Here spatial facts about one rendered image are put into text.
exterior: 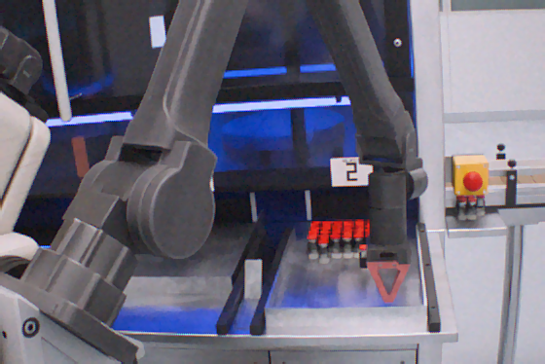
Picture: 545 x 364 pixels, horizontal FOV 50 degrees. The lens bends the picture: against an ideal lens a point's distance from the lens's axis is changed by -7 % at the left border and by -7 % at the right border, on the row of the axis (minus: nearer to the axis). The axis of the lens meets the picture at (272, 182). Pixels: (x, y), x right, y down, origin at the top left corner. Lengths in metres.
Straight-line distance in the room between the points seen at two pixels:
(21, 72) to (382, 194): 0.56
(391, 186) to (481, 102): 5.13
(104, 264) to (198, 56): 0.20
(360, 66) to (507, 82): 5.25
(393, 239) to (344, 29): 0.33
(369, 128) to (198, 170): 0.41
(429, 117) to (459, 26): 4.65
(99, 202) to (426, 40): 0.86
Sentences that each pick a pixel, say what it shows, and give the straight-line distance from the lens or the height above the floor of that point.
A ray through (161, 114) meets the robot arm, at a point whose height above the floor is 1.31.
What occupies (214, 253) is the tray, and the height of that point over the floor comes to 0.88.
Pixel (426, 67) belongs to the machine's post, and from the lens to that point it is 1.24.
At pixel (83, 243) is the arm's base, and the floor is 1.24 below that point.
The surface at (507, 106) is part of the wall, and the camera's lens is 6.08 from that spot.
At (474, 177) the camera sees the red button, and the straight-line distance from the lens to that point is 1.27.
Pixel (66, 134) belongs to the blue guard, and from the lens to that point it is 1.44.
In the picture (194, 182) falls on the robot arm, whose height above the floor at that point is 1.26.
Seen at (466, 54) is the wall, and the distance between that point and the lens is 5.93.
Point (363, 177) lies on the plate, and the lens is 1.29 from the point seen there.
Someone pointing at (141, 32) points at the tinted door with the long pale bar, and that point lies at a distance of 1.33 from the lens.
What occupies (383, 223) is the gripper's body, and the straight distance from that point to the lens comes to 0.93.
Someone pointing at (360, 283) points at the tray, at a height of 0.88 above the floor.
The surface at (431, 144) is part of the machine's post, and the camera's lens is 1.28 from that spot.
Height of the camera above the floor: 1.41
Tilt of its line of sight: 18 degrees down
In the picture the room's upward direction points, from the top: 6 degrees counter-clockwise
